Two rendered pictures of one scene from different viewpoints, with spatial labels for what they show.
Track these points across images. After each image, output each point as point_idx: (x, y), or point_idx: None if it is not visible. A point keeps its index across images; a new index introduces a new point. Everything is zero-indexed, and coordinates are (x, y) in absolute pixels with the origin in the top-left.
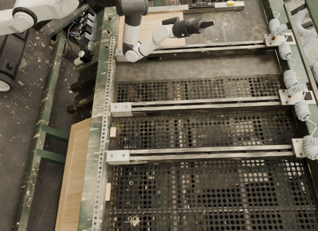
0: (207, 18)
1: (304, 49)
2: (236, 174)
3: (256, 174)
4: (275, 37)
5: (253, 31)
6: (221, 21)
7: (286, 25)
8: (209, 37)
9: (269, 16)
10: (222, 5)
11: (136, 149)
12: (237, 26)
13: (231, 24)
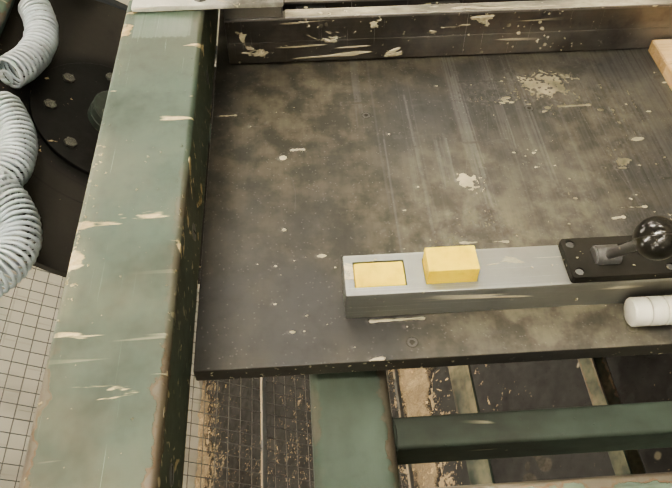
0: (584, 220)
1: (3, 255)
2: (265, 421)
3: (207, 401)
4: None
5: (302, 139)
6: (488, 200)
7: (146, 48)
8: (545, 110)
9: (199, 170)
10: (507, 256)
11: (633, 398)
12: (388, 167)
13: (428, 175)
